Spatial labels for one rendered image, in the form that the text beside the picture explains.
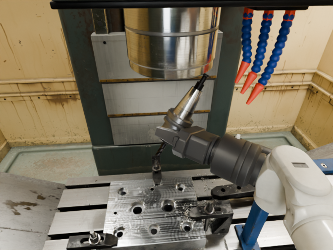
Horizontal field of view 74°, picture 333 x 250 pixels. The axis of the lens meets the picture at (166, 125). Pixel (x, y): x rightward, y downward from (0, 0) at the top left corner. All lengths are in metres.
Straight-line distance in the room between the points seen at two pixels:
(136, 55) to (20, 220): 1.02
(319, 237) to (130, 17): 0.40
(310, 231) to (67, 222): 0.72
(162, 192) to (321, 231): 0.51
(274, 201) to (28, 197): 1.12
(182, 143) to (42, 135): 1.36
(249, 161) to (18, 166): 1.50
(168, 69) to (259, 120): 1.40
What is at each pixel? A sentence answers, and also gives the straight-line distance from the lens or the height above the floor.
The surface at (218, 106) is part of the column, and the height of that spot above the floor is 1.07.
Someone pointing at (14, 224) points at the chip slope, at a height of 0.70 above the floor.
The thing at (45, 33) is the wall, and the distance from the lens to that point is 1.36.
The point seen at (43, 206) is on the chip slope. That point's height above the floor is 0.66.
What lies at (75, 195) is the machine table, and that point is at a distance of 0.94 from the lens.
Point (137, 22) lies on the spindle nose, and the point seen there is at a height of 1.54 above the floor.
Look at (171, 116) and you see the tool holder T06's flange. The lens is 0.46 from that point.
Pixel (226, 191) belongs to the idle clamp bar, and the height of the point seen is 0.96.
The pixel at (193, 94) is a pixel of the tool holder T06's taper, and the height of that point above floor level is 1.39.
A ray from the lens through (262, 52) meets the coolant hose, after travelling 0.44.
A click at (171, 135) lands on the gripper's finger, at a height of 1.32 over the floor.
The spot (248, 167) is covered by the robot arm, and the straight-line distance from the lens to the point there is 0.42.
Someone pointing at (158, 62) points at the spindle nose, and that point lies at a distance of 0.35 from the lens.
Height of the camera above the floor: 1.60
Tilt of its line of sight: 35 degrees down
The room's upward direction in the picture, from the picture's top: straight up
